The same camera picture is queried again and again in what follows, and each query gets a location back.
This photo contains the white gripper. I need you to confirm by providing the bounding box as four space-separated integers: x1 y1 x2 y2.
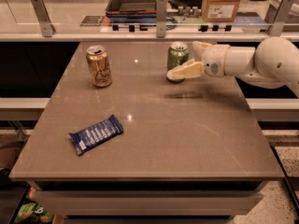
166 41 230 80

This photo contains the green soda can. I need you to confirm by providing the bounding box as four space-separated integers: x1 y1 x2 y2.
167 41 189 71

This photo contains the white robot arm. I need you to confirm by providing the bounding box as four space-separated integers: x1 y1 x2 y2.
167 36 299 96

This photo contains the orange soda can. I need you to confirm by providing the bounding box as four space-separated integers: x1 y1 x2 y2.
86 45 112 88

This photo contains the cardboard box with label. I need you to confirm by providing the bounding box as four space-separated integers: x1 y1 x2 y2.
201 0 240 22

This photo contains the blue snack bar wrapper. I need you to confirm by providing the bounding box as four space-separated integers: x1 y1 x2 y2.
68 115 123 155

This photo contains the grey table drawer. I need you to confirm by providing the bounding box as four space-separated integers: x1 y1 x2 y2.
34 191 263 217

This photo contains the green snack bag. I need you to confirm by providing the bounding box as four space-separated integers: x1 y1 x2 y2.
13 203 54 224

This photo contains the middle metal glass bracket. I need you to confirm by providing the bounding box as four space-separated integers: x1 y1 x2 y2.
156 0 167 38

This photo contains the metal glass bracket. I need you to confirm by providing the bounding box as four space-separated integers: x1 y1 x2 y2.
156 0 167 38
267 0 295 36
30 0 56 37

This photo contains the right metal glass bracket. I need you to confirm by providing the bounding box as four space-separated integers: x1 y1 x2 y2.
267 0 295 36

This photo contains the left metal glass bracket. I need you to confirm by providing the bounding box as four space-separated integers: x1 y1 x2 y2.
30 0 56 37

